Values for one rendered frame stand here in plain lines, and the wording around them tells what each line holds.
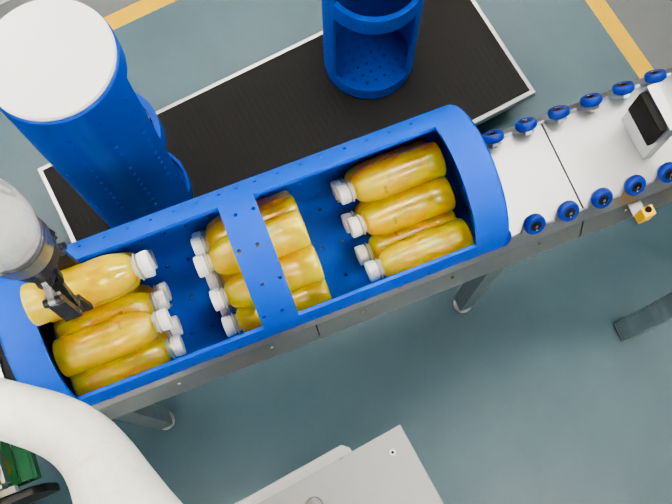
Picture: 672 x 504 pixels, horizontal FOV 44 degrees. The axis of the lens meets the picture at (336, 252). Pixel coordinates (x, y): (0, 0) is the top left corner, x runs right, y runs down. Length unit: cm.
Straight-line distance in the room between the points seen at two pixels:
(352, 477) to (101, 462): 77
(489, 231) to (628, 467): 136
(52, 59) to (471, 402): 155
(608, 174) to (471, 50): 106
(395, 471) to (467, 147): 57
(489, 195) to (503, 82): 132
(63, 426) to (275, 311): 67
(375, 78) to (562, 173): 104
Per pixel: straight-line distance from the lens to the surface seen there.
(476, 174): 144
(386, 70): 271
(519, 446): 262
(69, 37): 184
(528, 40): 300
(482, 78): 274
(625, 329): 267
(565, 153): 182
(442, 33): 280
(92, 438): 80
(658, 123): 173
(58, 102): 178
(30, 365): 145
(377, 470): 149
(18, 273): 112
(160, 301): 155
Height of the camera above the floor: 256
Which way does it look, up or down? 75 degrees down
